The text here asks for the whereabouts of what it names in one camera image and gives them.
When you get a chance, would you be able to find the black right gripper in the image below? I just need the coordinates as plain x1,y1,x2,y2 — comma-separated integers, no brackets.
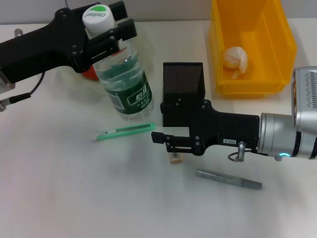
151,98,261,157

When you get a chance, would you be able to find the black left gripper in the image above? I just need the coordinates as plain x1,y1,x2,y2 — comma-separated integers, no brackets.
0,7,138,84

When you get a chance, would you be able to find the red object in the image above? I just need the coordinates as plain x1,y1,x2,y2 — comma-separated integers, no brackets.
81,66,100,82

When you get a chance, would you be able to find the clear water bottle green label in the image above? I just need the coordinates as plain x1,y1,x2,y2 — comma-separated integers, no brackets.
82,4,155,122

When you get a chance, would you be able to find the white paper ball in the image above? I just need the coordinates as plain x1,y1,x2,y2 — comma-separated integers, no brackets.
223,46,249,80

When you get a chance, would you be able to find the beige eraser with label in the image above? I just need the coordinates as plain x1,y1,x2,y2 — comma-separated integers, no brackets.
168,151,184,164

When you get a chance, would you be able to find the black mesh pen holder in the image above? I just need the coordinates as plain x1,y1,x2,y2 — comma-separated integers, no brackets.
162,61,207,128

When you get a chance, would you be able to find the green utility knife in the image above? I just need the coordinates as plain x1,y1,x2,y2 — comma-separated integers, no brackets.
96,122,157,142

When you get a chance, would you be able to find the grey marker pen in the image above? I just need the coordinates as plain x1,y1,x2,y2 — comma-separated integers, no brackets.
196,168,263,191

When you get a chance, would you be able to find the yellow plastic bin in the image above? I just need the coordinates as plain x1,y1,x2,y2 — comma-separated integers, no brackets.
207,0,298,99

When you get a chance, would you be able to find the right gripper cable with plug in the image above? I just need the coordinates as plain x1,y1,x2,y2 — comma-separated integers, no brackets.
227,141,246,163

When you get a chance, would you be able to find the gripper cable with plug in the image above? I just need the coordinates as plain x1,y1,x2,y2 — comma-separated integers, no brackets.
0,29,46,112
227,141,246,163

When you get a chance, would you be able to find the left gripper cable with plug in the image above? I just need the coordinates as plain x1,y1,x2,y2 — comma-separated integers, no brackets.
0,29,46,112

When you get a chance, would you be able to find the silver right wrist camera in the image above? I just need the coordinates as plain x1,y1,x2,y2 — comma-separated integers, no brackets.
290,65,317,136

